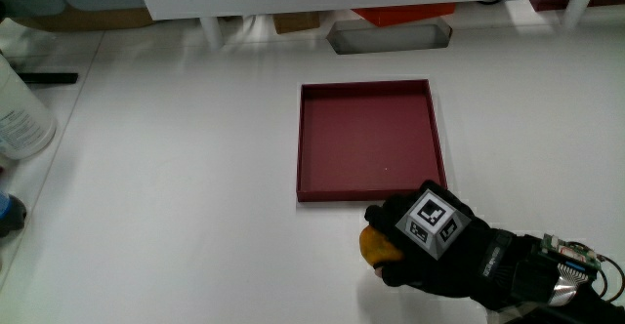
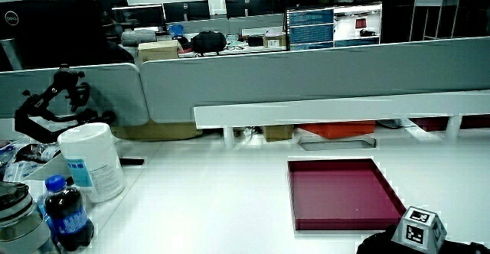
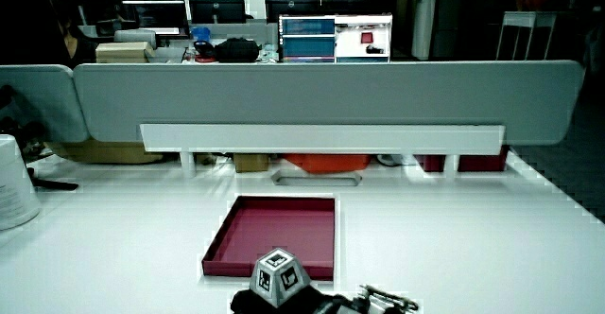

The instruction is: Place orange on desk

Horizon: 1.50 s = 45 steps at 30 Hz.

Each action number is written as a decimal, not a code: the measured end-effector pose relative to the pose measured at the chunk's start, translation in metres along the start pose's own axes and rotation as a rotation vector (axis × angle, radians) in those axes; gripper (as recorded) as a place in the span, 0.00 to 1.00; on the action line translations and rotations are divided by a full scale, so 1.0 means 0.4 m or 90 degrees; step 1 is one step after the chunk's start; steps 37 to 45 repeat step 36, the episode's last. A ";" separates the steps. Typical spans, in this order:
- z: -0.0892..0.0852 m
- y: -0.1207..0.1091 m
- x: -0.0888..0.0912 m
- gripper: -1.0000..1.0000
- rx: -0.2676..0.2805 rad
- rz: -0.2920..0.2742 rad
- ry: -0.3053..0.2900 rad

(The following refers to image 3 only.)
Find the person's right hand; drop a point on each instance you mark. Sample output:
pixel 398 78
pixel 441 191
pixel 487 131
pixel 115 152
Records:
pixel 302 302

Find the white desk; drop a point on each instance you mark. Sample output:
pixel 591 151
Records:
pixel 449 238

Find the dark red shallow tray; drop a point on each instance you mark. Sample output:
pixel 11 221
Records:
pixel 279 231

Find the orange plastic bin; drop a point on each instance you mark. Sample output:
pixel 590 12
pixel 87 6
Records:
pixel 328 162

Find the small cardboard box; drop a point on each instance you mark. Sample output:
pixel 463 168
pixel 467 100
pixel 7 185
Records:
pixel 250 162

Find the dark red box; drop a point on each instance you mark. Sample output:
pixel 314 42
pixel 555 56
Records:
pixel 430 162
pixel 483 161

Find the long grey divider panel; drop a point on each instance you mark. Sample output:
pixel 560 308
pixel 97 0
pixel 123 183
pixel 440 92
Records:
pixel 331 92

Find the tan cardboard box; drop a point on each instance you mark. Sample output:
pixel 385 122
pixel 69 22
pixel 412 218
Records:
pixel 101 151

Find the black bag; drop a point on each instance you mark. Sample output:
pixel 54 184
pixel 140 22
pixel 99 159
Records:
pixel 236 49

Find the lit blue screen monitor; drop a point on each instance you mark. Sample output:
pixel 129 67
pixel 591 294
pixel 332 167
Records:
pixel 307 38

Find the lit white screen monitor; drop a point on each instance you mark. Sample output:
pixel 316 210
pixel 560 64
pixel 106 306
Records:
pixel 363 38

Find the large cardboard box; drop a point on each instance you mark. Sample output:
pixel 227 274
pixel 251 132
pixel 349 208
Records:
pixel 124 52

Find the white pillar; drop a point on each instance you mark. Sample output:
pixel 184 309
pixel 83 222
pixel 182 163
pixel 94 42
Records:
pixel 424 16

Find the white cylindrical container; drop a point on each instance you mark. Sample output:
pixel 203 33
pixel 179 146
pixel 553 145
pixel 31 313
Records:
pixel 12 186

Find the black monitor with bright edge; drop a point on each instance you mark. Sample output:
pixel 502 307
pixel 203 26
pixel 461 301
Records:
pixel 156 16

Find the short grey divider panel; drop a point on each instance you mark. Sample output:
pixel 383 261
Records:
pixel 38 101

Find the white rail shelf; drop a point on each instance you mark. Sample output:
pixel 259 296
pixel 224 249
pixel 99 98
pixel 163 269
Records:
pixel 321 139

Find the white frame rack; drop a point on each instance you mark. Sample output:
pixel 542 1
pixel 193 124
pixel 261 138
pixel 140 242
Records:
pixel 524 35

